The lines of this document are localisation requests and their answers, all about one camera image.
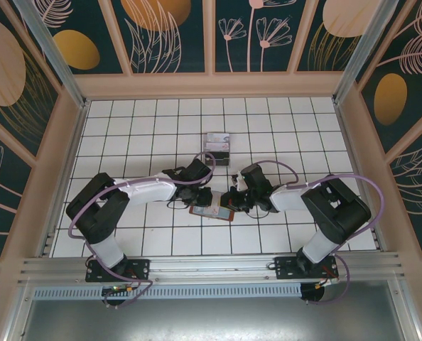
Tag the white card grey print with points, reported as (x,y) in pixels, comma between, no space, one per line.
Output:
(216,200)

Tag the brown leather card holder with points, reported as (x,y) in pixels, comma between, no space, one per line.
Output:
(190,210)

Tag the black card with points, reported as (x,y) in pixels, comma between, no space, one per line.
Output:
(218,156)

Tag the white card red print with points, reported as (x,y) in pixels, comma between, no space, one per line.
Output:
(216,146)

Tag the white card colourful picture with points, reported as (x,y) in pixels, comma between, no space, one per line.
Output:
(218,137)

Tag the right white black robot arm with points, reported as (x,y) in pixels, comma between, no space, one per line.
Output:
(289,199)

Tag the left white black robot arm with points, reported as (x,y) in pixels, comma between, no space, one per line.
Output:
(150,190)

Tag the clear acrylic card stand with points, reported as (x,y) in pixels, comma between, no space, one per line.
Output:
(218,164)

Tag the grey metal panel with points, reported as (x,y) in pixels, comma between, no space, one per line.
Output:
(211,319)

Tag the small electronics board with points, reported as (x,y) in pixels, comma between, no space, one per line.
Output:
(120,288)

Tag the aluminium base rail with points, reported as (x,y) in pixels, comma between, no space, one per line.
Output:
(211,264)

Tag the aluminium frame post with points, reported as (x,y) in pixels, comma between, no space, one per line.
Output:
(54,53)
(357,53)

